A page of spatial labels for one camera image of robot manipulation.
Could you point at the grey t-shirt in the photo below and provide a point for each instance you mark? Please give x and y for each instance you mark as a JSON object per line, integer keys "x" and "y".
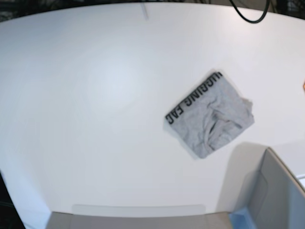
{"x": 211, "y": 116}

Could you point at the blue item in box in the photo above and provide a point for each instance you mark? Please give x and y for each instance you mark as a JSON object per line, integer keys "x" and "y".
{"x": 241, "y": 219}

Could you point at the grey cardboard box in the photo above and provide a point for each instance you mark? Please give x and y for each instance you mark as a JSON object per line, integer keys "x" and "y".
{"x": 257, "y": 179}

